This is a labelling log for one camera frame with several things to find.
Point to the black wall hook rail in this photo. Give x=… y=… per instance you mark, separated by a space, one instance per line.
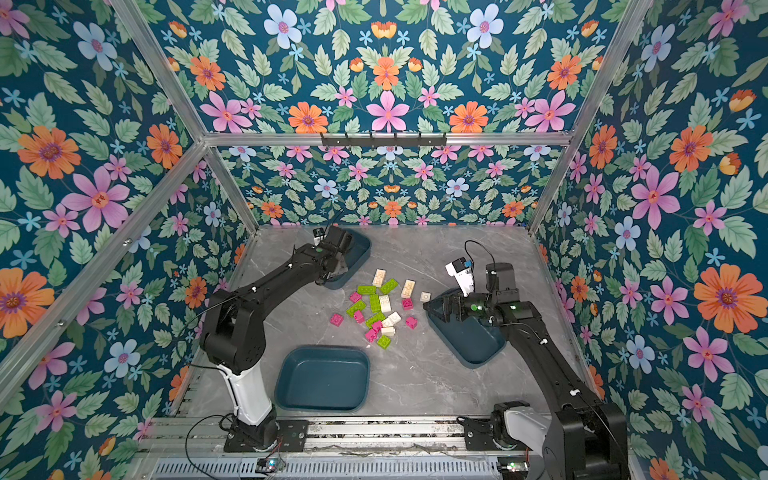
x=371 y=140

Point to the far teal bin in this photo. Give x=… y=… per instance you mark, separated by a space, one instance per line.
x=355 y=252

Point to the green long lego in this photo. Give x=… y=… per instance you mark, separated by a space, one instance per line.
x=389 y=286
x=375 y=304

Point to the near teal bin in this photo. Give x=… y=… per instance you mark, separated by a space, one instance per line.
x=323 y=378

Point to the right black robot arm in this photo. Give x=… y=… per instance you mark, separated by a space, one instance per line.
x=582 y=436

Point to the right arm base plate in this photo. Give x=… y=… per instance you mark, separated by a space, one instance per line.
x=479 y=435

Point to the green small lego near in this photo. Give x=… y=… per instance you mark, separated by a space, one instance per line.
x=384 y=342

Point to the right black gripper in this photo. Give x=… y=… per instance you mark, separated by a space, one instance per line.
x=449 y=301

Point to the cream long lego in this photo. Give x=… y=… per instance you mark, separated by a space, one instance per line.
x=379 y=278
x=407 y=289

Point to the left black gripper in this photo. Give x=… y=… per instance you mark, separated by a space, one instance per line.
x=342 y=265

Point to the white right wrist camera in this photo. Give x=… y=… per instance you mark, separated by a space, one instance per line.
x=461 y=270

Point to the right teal bin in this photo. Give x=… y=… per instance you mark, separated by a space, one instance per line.
x=473 y=343

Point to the green lego mid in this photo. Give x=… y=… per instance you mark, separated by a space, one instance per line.
x=356 y=307

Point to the teal bin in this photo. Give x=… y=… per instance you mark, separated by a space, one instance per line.
x=355 y=252
x=323 y=378
x=473 y=343

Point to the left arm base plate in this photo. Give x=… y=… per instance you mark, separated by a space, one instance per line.
x=283 y=435

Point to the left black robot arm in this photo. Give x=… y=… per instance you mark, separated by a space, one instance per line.
x=233 y=336

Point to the cream lego center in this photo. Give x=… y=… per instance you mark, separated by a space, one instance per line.
x=385 y=304

